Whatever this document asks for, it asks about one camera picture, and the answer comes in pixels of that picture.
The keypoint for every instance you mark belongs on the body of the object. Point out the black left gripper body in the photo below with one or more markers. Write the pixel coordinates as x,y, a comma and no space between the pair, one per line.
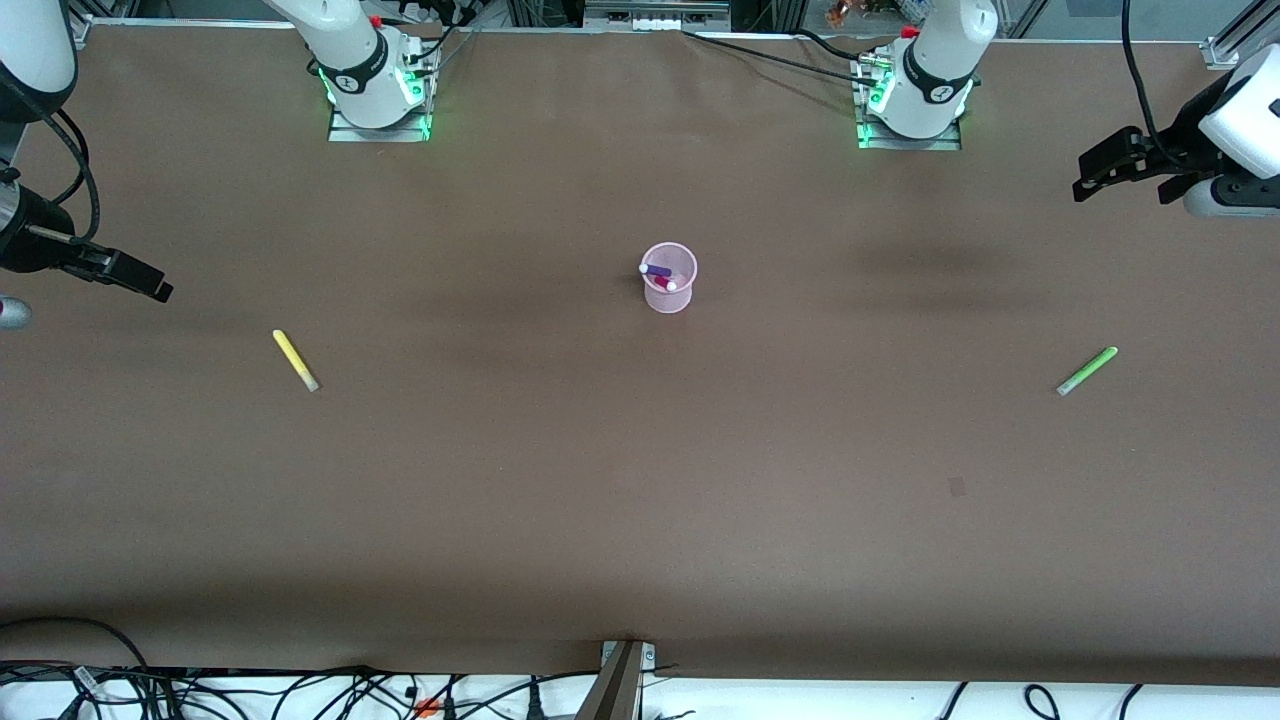
1183,153

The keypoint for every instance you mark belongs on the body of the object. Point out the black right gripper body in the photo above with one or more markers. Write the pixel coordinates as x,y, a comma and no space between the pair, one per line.
30,243

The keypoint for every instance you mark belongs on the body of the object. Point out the purple marker pen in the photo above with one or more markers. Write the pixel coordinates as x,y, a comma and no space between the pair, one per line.
658,270

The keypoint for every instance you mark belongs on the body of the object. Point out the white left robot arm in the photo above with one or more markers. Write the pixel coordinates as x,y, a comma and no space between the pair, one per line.
940,60

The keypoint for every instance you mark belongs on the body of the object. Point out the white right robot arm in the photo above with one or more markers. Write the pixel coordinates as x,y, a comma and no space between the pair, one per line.
35,50

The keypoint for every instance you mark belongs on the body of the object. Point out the pink translucent cup holder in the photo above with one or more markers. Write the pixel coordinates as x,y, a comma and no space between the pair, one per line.
668,302

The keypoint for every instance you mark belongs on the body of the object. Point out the yellow marker pen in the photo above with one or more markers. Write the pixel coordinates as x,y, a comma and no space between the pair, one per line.
295,360

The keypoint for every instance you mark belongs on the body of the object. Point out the green marker pen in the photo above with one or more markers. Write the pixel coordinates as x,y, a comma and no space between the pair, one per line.
1087,371

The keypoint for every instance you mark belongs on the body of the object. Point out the small copper orange object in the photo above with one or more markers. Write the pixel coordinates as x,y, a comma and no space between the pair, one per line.
838,12

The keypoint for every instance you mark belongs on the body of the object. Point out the grey box behind table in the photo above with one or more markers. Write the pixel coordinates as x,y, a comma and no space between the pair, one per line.
655,18

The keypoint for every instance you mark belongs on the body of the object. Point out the aluminium frame corner bracket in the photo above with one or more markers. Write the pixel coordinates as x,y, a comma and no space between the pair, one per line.
78,32
1222,55

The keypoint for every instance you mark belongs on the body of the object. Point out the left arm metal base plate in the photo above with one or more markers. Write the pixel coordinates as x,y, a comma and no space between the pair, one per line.
910,144

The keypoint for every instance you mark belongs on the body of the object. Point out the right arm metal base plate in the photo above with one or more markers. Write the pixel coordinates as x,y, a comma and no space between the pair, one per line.
380,134

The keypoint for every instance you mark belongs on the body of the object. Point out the metal table leg bracket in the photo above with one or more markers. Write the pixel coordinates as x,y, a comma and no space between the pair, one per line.
615,690

